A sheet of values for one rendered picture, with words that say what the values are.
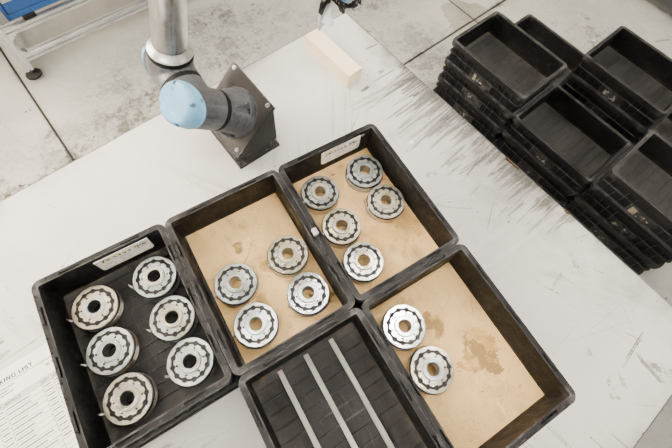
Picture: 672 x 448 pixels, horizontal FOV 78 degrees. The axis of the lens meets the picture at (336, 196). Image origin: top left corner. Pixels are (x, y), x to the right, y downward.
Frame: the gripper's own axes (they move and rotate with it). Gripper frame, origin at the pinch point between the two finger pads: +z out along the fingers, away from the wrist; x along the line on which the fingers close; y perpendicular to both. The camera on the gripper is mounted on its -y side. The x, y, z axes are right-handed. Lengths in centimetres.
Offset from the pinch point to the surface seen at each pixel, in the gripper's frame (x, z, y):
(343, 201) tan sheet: -38, 7, 48
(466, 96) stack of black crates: 56, 51, 32
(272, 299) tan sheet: -70, 7, 57
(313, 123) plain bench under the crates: -22.3, 20.0, 16.2
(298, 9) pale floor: 58, 90, -94
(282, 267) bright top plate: -63, 4, 53
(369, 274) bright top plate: -48, 4, 68
